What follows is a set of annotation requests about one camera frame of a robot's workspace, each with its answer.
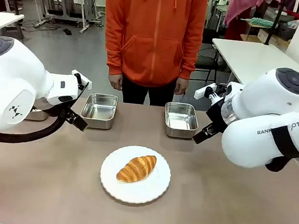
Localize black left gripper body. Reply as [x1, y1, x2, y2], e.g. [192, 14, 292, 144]
[57, 78, 90, 124]

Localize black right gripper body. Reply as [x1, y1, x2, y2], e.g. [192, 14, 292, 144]
[205, 95, 233, 134]

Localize person's right forearm orange sleeve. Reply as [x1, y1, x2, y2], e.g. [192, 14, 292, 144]
[101, 33, 127, 76]

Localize person's left forearm orange sleeve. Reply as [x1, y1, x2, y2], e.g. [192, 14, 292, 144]
[178, 38, 201, 82]

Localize rectangular steel container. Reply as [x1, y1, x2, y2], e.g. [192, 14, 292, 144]
[24, 104, 50, 123]
[79, 92, 119, 131]
[161, 101, 201, 141]

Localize golden croissant bread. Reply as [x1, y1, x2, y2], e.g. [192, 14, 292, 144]
[115, 152, 158, 186]

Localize person's left hand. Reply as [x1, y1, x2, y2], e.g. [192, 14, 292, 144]
[174, 77, 189, 96]

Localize person's right hand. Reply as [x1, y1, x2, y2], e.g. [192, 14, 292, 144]
[108, 72, 125, 91]

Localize black folding chair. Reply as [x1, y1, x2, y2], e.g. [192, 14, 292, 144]
[192, 28, 224, 97]

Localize black trousers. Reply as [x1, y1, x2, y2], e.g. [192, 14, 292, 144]
[120, 74, 179, 109]

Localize large white side table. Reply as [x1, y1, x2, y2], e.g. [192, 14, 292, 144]
[206, 37, 299, 110]

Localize white scalloped plate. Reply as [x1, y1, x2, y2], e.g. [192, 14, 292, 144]
[97, 142, 175, 208]

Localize red hanging cloth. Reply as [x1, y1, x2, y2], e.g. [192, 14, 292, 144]
[224, 5, 252, 42]

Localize teal microfibre duster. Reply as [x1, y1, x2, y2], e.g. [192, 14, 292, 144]
[239, 15, 279, 30]

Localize orange zip hoodie torso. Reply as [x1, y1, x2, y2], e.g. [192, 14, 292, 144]
[96, 0, 210, 93]

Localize small white side table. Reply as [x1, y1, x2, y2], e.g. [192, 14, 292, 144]
[0, 12, 25, 40]

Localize black clamp pole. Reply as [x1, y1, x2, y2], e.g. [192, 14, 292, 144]
[263, 0, 287, 47]

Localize black plastic crate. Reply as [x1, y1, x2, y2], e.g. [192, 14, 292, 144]
[276, 22, 297, 42]

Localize pink hanging cloth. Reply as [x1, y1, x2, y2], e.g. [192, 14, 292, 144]
[223, 0, 282, 30]

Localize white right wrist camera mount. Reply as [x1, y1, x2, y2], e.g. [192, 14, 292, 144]
[194, 81, 227, 102]

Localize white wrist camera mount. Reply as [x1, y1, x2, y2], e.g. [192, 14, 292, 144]
[69, 69, 93, 91]
[194, 81, 227, 102]

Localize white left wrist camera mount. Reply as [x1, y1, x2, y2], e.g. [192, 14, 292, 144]
[69, 69, 93, 91]

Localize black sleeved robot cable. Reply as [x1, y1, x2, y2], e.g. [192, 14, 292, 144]
[0, 101, 70, 149]

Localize black arm cable strap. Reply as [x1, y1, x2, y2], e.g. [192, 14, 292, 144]
[264, 123, 299, 174]

